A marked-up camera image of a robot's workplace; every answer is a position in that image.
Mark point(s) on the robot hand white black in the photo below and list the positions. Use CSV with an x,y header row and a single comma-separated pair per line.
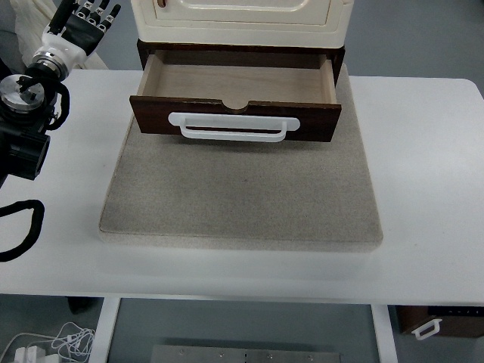
x,y
64,43

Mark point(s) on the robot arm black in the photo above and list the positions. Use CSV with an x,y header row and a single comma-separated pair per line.
x,y
24,151

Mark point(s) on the cream cabinet with door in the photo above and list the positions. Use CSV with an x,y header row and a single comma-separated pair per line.
x,y
242,32

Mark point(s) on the beige grey mat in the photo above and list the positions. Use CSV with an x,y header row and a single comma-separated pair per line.
x,y
242,189

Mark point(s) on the white table leg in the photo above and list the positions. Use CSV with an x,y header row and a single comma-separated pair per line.
x,y
106,332
383,336

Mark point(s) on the white charger block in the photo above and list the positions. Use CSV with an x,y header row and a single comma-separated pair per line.
x,y
28,354

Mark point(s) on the grey metal plate with screws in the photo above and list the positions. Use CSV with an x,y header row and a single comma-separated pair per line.
x,y
246,355

